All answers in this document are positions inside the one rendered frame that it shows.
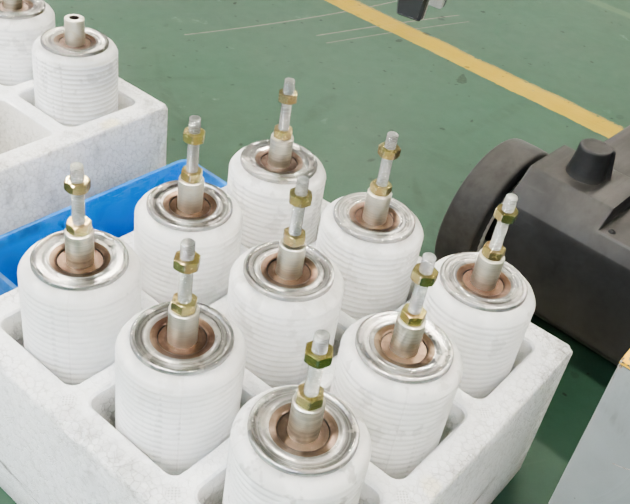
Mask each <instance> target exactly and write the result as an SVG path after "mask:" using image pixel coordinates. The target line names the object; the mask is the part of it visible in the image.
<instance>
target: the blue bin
mask: <svg viewBox="0 0 630 504"><path fill-rule="evenodd" d="M185 165H187V159H182V160H178V161H175V162H173V163H171V164H168V165H166V166H163V167H161V168H159V169H156V170H154V171H152V172H149V173H147V174H145V175H142V176H140V177H137V178H135V179H133V180H130V181H128V182H126V183H123V184H121V185H118V186H116V187H114V188H111V189H109V190H107V191H104V192H102V193H99V194H97V195H95V196H92V197H90V198H88V199H85V216H87V217H88V218H90V219H91V220H92V227H93V229H96V230H100V231H104V232H107V233H109V234H111V235H113V236H115V237H117V238H120V237H122V236H124V235H126V234H128V233H130V232H132V231H134V217H135V216H134V212H135V207H136V205H137V203H138V202H139V200H140V199H141V198H142V197H143V196H144V195H145V194H146V193H147V192H148V191H150V190H152V189H153V188H155V187H157V186H159V185H161V184H163V183H166V182H169V181H173V180H179V176H180V175H181V171H182V168H183V166H185ZM198 166H199V167H201V168H202V169H203V174H202V176H203V177H204V182H207V183H210V184H213V185H215V186H217V187H219V188H223V187H225V186H227V184H228V183H227V182H225V181H224V180H222V179H221V178H219V177H217V176H216V175H214V174H213V173H211V172H210V171H208V170H207V169H205V168H203V167H202V166H200V165H199V164H198ZM70 216H72V208H71V206H69V207H66V208H64V209H62V210H59V211H57V212H54V213H52V214H50V215H47V216H45V217H43V218H40V219H38V220H35V221H33V222H31V223H28V224H26V225H24V226H21V227H19V228H16V229H14V230H12V231H9V232H7V233H5V234H2V235H0V296H1V295H3V294H5V293H7V292H9V291H11V290H13V289H15V288H17V287H18V277H17V269H18V264H19V262H20V260H21V258H22V257H23V255H24V254H25V253H26V251H27V250H28V249H29V248H30V247H31V246H32V245H34V244H35V243H36V242H38V241H40V240H41V239H43V238H45V237H47V236H48V235H50V234H53V233H55V232H58V231H62V230H65V228H66V222H67V220H68V218H69V217H70Z"/></svg>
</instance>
